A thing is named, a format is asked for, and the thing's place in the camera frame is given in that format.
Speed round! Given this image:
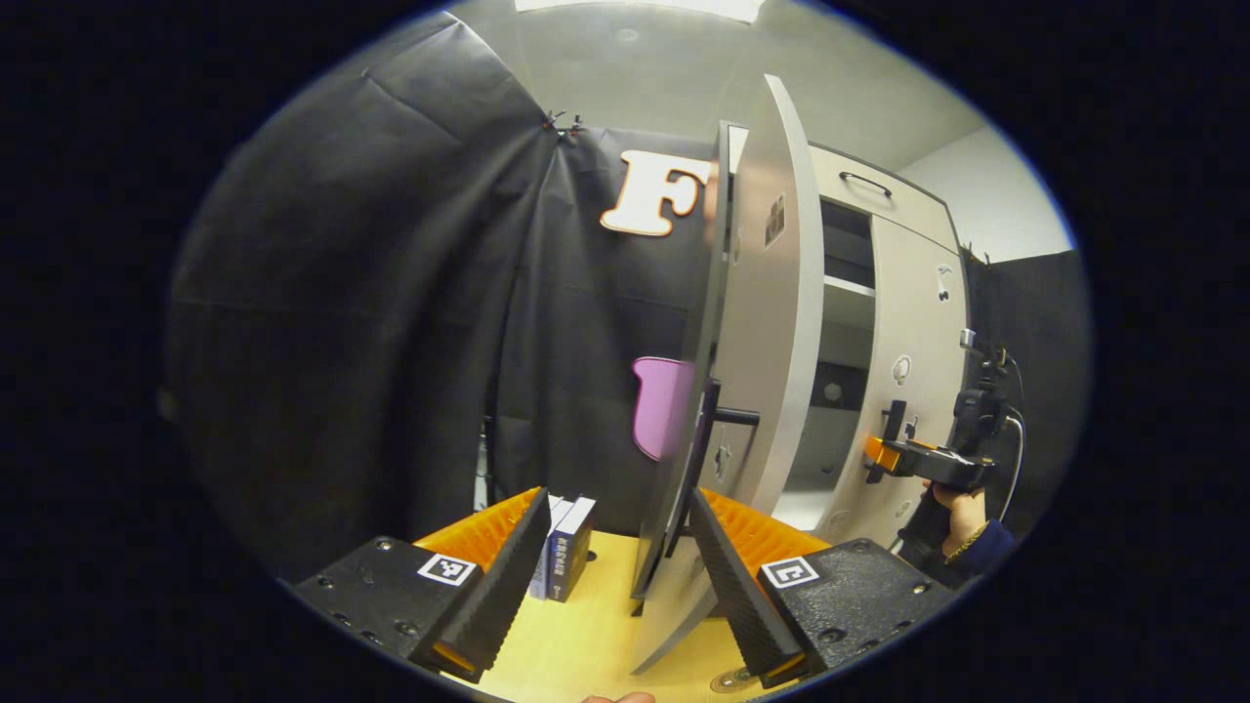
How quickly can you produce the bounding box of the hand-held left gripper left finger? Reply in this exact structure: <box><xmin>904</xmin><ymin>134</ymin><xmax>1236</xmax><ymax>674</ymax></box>
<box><xmin>291</xmin><ymin>486</ymin><xmax>553</xmax><ymax>682</ymax></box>

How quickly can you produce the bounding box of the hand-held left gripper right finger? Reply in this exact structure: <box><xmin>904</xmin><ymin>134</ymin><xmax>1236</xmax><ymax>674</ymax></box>
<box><xmin>688</xmin><ymin>488</ymin><xmax>958</xmax><ymax>687</ymax></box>

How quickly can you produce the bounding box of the white cabinet door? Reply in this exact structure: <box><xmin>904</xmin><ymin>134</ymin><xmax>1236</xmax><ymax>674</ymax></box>
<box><xmin>835</xmin><ymin>215</ymin><xmax>970</xmax><ymax>548</ymax></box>
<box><xmin>630</xmin><ymin>73</ymin><xmax>826</xmax><ymax>675</ymax></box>

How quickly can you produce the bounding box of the cream cabinet drawer front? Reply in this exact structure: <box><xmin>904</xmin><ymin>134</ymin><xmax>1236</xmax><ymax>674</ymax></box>
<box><xmin>728</xmin><ymin>125</ymin><xmax>963</xmax><ymax>255</ymax></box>

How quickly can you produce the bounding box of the blue box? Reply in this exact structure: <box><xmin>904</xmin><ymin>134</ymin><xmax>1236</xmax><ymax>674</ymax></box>
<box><xmin>547</xmin><ymin>496</ymin><xmax>598</xmax><ymax>603</ymax></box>

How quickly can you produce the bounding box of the white box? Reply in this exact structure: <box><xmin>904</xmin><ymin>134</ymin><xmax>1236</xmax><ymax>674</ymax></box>
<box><xmin>527</xmin><ymin>493</ymin><xmax>577</xmax><ymax>601</ymax></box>

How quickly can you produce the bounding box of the ceiling light panel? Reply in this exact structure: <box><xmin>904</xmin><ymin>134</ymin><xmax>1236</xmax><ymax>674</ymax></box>
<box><xmin>515</xmin><ymin>0</ymin><xmax>765</xmax><ymax>24</ymax></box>

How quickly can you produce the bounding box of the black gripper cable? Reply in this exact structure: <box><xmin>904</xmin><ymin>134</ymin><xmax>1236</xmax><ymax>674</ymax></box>
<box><xmin>996</xmin><ymin>356</ymin><xmax>1026</xmax><ymax>523</ymax></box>

